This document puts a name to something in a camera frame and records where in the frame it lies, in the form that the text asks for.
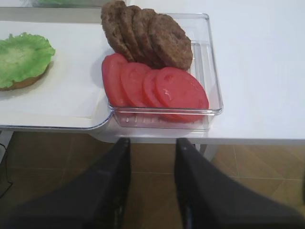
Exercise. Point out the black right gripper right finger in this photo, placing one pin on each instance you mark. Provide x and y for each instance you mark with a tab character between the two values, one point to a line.
208	199

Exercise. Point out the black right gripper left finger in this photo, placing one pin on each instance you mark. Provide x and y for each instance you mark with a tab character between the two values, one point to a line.
96	199

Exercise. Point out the clear lettuce and cheese container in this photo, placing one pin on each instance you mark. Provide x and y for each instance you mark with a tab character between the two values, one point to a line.
85	3

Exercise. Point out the red tomato slice front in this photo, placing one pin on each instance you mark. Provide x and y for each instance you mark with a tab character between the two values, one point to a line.
176	88

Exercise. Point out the red tomato slice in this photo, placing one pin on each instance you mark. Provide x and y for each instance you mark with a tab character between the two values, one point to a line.
149	89
176	88
132	77
111	69

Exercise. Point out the red tomato slice back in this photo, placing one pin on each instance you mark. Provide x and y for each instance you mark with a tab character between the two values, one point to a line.
111	69

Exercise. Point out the brown bottom bun on tray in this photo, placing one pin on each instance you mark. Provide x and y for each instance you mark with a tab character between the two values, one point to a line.
21	77

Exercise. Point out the brown patty rightmost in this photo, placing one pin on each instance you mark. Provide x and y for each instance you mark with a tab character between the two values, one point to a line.
170	42

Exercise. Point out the brown patty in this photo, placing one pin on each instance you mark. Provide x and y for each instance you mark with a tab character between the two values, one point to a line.
126	27
110	17
140	28
170	42

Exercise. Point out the green lettuce leaf on bun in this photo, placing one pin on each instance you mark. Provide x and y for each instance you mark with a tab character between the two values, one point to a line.
25	50

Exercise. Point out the clear patty and tomato container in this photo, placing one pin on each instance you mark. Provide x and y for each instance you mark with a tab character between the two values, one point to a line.
203	68

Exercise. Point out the brown patty leftmost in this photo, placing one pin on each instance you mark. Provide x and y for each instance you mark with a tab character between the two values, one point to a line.
110	17

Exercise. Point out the white metal tray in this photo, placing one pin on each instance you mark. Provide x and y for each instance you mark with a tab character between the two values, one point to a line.
15	120

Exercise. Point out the green lettuce in container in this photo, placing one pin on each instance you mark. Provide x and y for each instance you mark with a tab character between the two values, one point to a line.
58	3

